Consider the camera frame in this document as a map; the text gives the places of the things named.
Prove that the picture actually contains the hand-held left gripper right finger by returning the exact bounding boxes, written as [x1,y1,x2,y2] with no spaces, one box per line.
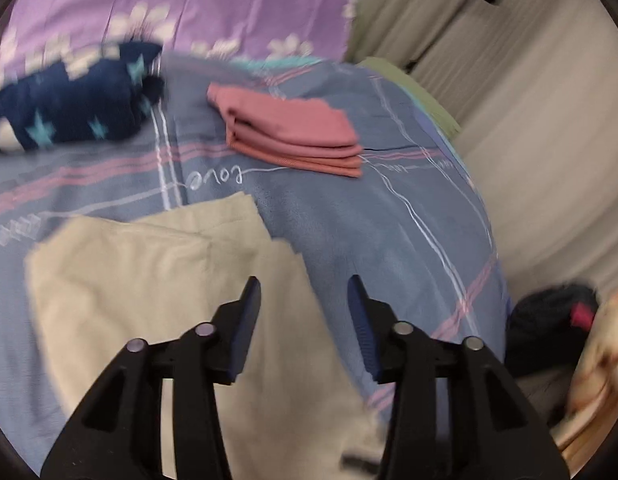
[348,275,570,480]

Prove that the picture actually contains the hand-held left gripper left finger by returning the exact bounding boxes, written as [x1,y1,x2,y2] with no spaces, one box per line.
[41,276,262,480]

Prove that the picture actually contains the beige t-shirt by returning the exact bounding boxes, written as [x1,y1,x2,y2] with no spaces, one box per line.
[24,191,390,480]

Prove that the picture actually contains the pink garment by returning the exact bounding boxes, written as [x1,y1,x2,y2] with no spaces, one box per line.
[207,82,365,179]

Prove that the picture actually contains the blue plaid bed sheet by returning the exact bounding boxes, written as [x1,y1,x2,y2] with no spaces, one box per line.
[0,52,512,461]

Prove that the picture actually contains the dark bag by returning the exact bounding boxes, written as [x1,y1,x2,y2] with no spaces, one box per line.
[504,284,601,378]

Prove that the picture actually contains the green cloth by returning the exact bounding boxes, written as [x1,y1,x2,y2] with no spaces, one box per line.
[359,56,462,141]

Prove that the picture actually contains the beige orange patterned cloth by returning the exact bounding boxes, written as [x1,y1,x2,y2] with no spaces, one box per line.
[549,287,618,466]

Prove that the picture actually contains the grey curtain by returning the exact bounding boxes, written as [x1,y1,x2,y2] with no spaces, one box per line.
[346,0,618,291]

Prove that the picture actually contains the navy star fleece blanket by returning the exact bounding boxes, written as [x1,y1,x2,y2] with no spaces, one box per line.
[0,40,166,153]

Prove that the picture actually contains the purple floral pillow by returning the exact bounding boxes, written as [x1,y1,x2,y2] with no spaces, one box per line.
[0,0,360,96]

